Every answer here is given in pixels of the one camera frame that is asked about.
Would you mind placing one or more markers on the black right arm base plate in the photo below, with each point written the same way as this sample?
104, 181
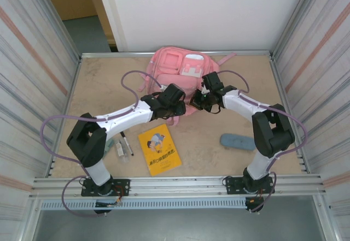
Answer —
232, 183

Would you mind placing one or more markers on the white door frame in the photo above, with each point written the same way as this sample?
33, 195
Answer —
109, 11

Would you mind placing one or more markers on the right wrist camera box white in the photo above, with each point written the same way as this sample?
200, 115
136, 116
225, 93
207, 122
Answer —
205, 89

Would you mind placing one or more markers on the aluminium side rail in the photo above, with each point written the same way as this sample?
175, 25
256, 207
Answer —
277, 69
69, 96

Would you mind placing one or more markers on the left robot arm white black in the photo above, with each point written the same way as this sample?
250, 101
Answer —
123, 116

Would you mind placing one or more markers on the pink school backpack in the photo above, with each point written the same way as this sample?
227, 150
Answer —
175, 69

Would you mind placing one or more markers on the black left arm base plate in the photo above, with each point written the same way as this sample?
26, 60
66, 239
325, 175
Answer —
121, 187

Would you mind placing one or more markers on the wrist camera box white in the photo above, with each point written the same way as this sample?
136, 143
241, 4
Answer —
205, 89
163, 88

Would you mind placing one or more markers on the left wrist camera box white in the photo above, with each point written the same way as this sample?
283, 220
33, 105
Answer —
163, 88

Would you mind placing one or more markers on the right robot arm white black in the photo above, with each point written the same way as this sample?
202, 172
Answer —
240, 103

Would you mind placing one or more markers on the small clear glue tube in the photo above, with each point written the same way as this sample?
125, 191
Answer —
122, 152

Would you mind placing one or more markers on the pale green eraser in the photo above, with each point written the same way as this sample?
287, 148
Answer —
110, 146

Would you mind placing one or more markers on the yellow book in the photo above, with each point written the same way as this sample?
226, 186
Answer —
160, 149

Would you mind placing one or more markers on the black marker pen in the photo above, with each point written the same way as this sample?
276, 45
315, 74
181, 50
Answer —
127, 143

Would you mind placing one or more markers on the thin aluminium table edge rail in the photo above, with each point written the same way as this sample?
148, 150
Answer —
131, 54

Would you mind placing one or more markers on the blue-grey pencil case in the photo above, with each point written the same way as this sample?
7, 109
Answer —
238, 142

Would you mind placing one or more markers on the wide aluminium mounting rail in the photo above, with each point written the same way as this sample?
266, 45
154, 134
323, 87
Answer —
177, 186

